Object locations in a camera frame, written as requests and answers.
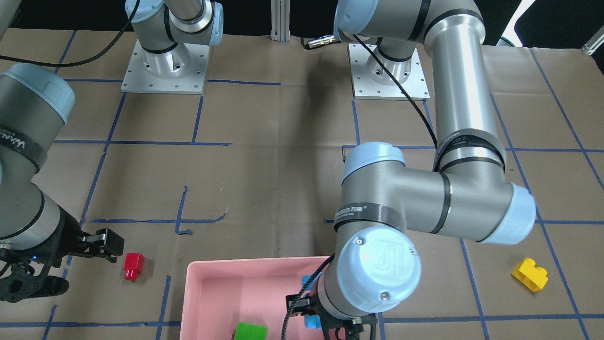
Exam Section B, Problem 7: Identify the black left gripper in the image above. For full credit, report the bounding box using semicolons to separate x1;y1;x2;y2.
285;283;334;318

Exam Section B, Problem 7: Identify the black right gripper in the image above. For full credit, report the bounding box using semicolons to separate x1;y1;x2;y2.
37;207;125;265

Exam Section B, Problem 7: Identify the blue toy block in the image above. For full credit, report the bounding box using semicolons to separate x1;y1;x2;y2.
301;278;322;330

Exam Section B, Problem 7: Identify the green toy block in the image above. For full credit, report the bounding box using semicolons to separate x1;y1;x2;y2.
233;322;268;340

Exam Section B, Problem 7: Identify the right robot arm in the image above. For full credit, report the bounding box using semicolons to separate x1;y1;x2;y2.
0;0;224;266

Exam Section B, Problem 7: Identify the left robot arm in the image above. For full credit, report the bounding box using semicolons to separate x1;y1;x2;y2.
281;0;537;340

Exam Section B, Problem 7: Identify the pink plastic box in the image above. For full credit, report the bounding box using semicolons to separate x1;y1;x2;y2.
180;256;325;340

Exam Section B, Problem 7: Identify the red toy block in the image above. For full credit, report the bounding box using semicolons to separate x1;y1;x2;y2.
123;253;145;282

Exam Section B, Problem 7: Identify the yellow toy block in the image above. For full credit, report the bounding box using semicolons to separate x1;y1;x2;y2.
511;257;549;292

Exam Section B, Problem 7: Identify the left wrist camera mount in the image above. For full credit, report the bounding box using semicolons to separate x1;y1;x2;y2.
319;314;378;340

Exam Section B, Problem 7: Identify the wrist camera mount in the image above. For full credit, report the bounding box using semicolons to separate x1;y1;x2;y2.
319;314;378;340
0;260;69;303

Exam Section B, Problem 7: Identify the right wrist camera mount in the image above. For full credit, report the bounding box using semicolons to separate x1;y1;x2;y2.
0;260;69;303

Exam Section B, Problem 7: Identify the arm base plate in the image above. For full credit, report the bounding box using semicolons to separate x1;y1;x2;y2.
121;41;210;95
348;43;431;101

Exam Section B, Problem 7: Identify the metal cable connector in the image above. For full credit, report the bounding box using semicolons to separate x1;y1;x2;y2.
300;34;341;51

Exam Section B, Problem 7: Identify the aluminium profile post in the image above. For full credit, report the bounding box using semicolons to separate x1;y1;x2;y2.
270;0;291;44

